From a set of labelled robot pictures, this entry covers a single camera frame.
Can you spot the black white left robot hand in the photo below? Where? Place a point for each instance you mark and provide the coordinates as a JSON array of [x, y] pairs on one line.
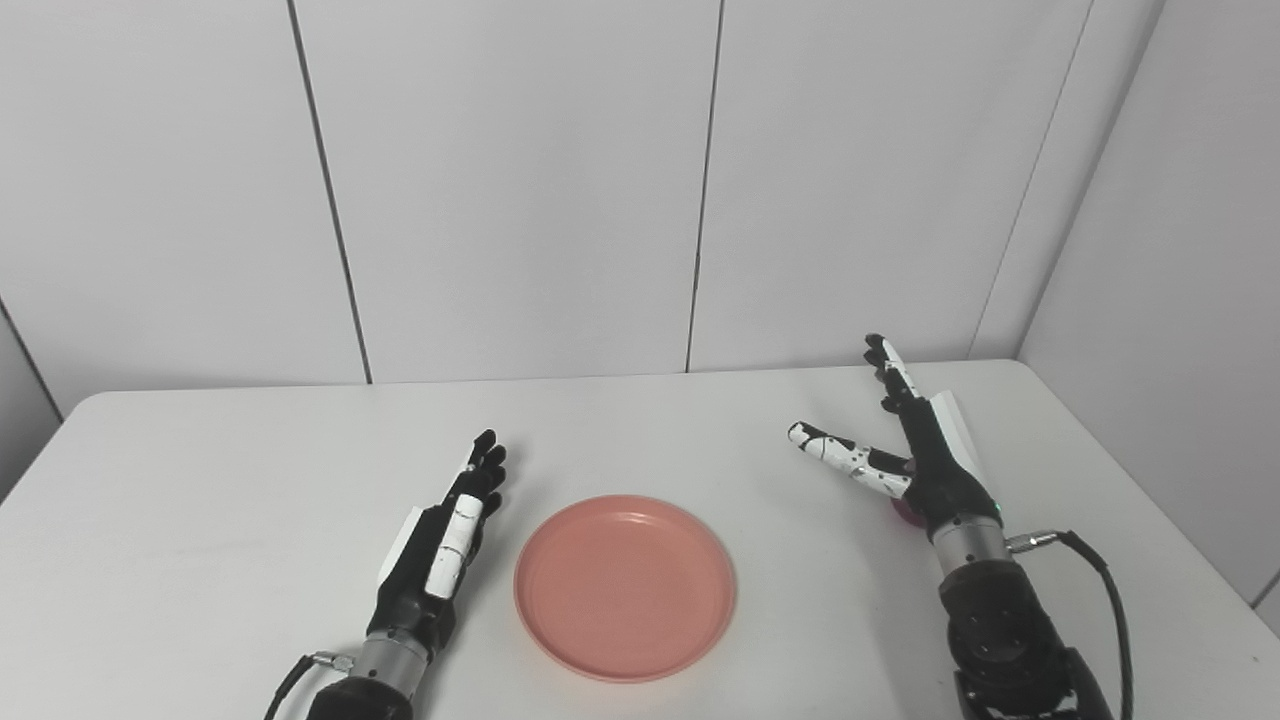
[[425, 570]]

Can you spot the pink round plate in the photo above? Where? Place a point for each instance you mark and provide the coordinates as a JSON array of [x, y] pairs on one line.
[[625, 590]]

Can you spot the purple red onion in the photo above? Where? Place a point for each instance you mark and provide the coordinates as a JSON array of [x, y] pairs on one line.
[[908, 512]]

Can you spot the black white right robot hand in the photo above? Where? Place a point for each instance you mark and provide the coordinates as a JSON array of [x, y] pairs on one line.
[[935, 470]]

